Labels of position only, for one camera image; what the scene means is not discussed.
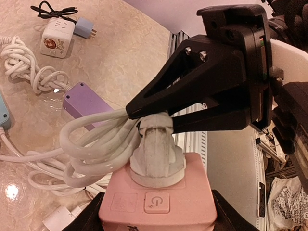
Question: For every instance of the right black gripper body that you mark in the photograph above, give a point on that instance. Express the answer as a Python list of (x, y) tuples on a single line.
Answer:
[(245, 28)]

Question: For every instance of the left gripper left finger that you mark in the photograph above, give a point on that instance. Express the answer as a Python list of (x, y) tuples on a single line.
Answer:
[(88, 219)]

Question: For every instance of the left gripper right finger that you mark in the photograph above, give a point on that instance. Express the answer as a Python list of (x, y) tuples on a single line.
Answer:
[(228, 219)]

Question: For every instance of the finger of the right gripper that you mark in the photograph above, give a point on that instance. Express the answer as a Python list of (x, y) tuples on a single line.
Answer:
[(198, 68), (219, 118)]

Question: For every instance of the white usb charger plug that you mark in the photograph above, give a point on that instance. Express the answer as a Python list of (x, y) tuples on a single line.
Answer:
[(61, 218)]

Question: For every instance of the pink socket block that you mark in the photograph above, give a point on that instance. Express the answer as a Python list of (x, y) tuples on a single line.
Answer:
[(185, 206)]

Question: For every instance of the white power strip cable plug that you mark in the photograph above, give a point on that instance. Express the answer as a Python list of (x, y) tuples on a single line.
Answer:
[(157, 162)]

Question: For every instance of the purple rectangular power block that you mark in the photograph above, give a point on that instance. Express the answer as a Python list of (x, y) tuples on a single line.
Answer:
[(81, 101)]

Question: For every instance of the light blue plug adapter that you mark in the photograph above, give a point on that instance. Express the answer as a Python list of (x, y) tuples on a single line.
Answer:
[(84, 28)]

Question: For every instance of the teal rectangular power block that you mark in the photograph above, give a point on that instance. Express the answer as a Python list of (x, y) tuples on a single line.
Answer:
[(5, 119)]

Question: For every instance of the white cube socket with sticker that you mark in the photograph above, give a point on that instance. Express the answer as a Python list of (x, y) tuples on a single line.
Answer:
[(56, 37)]

